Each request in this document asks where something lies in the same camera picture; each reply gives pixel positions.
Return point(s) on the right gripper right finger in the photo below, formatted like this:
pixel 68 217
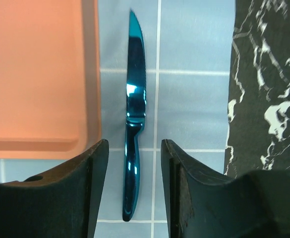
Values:
pixel 203 203

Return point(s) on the orange plastic tray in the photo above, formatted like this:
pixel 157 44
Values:
pixel 50 100

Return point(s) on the blue patterned knife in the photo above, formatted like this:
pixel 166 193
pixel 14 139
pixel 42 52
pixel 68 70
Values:
pixel 135 115

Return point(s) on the blue checked tablecloth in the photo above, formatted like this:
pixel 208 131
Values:
pixel 187 48

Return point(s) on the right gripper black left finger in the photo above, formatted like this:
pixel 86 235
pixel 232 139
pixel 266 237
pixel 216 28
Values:
pixel 62 202

